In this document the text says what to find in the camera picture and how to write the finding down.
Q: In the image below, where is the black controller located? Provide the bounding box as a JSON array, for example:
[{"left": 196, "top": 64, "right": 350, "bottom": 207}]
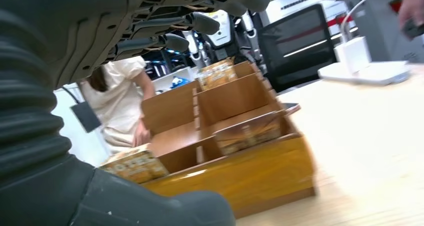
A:
[{"left": 401, "top": 16, "right": 424, "bottom": 40}]

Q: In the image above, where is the wooden organizer box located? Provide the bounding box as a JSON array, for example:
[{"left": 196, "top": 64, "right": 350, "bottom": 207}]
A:
[{"left": 140, "top": 60, "right": 316, "bottom": 219}]

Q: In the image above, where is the hotel key card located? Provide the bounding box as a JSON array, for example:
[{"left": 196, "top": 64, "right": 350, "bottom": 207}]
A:
[
  {"left": 98, "top": 144, "right": 170, "bottom": 185},
  {"left": 196, "top": 58, "right": 239, "bottom": 90},
  {"left": 212, "top": 113, "right": 283, "bottom": 156}
]

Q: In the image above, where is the person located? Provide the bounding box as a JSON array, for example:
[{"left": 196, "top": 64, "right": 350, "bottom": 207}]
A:
[{"left": 76, "top": 55, "right": 157, "bottom": 156}]

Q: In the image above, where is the silver standing panel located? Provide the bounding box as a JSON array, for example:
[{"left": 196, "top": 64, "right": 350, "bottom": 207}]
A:
[{"left": 341, "top": 0, "right": 424, "bottom": 64}]

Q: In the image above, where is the white counter stand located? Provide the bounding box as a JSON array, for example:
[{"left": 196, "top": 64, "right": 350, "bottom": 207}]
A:
[{"left": 50, "top": 82, "right": 112, "bottom": 168}]

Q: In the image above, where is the black laptop power brick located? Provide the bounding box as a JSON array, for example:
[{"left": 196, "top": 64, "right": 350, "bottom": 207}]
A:
[{"left": 69, "top": 101, "right": 102, "bottom": 134}]

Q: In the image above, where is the white side table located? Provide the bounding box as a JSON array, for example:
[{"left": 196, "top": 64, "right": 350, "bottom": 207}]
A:
[{"left": 151, "top": 65, "right": 200, "bottom": 94}]

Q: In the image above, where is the blue toy figure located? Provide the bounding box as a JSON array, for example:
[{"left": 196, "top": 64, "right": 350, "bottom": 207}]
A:
[{"left": 169, "top": 75, "right": 192, "bottom": 90}]

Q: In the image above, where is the white power strip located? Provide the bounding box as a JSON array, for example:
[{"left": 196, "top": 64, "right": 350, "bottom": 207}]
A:
[{"left": 317, "top": 60, "right": 412, "bottom": 87}]

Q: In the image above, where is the white plug charger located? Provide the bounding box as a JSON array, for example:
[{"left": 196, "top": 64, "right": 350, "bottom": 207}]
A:
[{"left": 333, "top": 36, "right": 373, "bottom": 75}]

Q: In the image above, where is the black office chair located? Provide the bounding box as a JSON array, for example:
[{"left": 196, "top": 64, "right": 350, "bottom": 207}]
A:
[{"left": 257, "top": 3, "right": 338, "bottom": 94}]

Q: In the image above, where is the idle humanoid robot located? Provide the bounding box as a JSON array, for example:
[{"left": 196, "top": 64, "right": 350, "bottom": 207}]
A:
[{"left": 190, "top": 9, "right": 263, "bottom": 68}]

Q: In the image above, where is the black laptop power cable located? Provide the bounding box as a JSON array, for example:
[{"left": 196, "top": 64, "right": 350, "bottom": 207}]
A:
[{"left": 60, "top": 85, "right": 83, "bottom": 105}]

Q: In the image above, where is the white charger cable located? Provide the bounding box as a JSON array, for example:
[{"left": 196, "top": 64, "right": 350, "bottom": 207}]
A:
[{"left": 340, "top": 0, "right": 397, "bottom": 44}]

